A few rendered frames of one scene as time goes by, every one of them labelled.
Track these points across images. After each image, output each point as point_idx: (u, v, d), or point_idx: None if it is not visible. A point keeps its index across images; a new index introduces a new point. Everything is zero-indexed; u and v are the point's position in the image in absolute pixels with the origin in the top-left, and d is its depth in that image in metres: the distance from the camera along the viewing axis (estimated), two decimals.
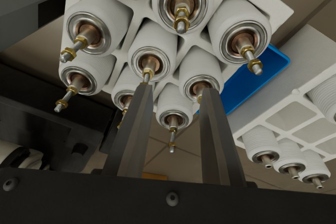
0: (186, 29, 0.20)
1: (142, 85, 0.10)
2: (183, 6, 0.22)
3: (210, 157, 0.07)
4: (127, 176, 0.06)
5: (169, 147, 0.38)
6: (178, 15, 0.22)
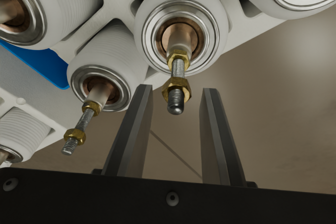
0: (165, 97, 0.11)
1: (142, 85, 0.10)
2: (184, 67, 0.15)
3: (210, 157, 0.07)
4: (127, 176, 0.06)
5: None
6: (183, 67, 0.13)
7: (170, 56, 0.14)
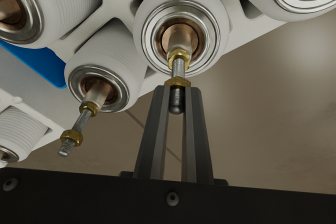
0: None
1: (160, 86, 0.10)
2: None
3: (184, 155, 0.07)
4: (159, 178, 0.06)
5: None
6: (184, 68, 0.13)
7: (174, 53, 0.13)
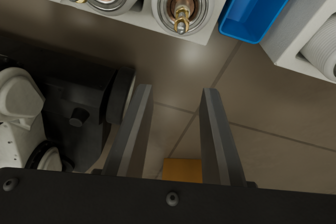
0: None
1: (142, 85, 0.10)
2: None
3: (210, 157, 0.07)
4: (127, 176, 0.06)
5: (177, 29, 0.20)
6: None
7: None
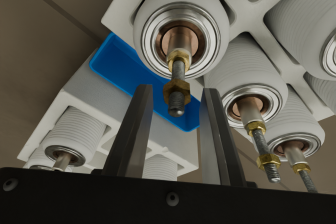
0: None
1: (142, 85, 0.10)
2: None
3: (210, 157, 0.07)
4: (127, 176, 0.06)
5: None
6: None
7: None
